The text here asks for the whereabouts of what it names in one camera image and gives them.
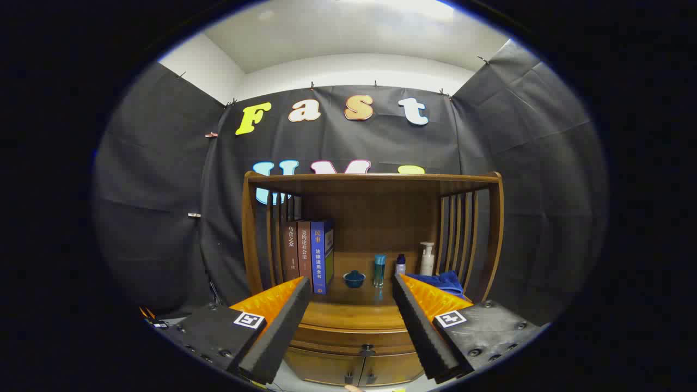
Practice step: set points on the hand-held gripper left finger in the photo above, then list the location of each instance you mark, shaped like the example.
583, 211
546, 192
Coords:
280, 332

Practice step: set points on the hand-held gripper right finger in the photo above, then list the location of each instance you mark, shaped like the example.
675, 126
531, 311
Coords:
422, 332

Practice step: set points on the wooden drawer with black knob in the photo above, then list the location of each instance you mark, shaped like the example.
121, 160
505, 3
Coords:
354, 336

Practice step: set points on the wooden countertop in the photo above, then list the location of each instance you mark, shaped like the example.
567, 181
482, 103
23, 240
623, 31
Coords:
354, 311

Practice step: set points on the wooden cabinet with slatted sides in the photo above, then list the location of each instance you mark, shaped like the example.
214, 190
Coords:
375, 218

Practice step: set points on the blue folded towel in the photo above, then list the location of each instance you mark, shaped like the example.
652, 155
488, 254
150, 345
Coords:
441, 282

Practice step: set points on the white pump bottle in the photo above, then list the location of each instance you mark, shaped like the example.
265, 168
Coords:
427, 262

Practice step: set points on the small white bottle blue cap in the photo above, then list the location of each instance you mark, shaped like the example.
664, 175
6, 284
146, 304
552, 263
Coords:
400, 265

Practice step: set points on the teal glass bottle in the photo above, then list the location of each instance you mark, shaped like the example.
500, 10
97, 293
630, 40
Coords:
379, 269

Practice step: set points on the dark brown book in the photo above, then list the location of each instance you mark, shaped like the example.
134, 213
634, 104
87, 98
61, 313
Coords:
291, 250

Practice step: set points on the reddish brown book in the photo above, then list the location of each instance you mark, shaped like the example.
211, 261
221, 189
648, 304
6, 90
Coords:
305, 250

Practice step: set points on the blue lidded teacup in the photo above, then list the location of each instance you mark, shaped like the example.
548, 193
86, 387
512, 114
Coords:
354, 280

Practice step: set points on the blue book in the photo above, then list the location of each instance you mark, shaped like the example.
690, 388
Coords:
320, 256

